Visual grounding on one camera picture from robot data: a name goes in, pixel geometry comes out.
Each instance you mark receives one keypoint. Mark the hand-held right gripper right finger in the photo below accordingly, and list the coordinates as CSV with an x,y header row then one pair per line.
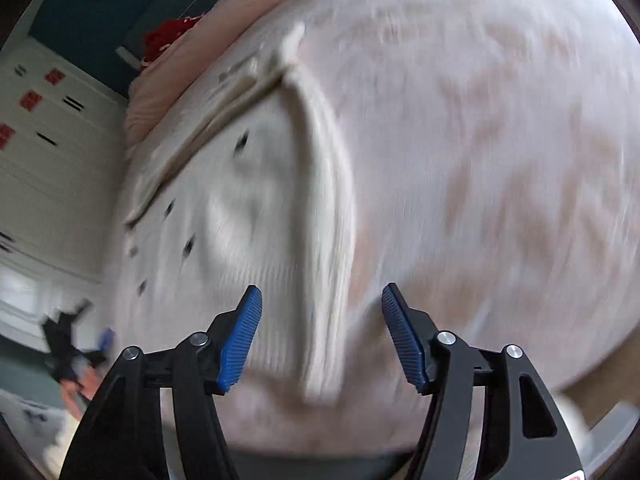
x,y
404,345

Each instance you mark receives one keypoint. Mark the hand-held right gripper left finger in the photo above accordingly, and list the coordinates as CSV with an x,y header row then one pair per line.
x,y
239,345

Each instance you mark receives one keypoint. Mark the white knitted cardigan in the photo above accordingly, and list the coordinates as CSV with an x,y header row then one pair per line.
x,y
260,200

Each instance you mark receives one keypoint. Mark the dark grey cloth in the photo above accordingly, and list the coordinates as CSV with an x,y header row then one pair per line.
x,y
310,466

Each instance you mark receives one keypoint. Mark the orange cloth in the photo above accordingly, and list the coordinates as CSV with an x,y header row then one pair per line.
x,y
80,385

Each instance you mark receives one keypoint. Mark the black blurred object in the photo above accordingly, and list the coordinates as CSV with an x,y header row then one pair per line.
x,y
62,342

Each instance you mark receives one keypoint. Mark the white fluffy rug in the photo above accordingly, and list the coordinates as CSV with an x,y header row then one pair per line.
x,y
30,425

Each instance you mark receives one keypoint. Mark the pale pink bed sheet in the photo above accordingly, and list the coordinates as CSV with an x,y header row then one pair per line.
x,y
475,110

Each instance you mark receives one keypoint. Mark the white wardrobe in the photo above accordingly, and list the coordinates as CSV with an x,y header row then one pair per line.
x,y
55,170

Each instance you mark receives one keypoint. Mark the pink striped quilt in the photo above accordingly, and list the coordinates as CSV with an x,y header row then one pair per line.
x,y
162,87

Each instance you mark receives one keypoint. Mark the red square sticker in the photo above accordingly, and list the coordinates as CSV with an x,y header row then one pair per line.
x,y
55,77
5,135
31,100

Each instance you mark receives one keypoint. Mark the red cloth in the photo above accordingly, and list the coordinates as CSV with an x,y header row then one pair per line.
x,y
167,37

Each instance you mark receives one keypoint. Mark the white wall socket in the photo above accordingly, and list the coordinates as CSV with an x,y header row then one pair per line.
x,y
128,55

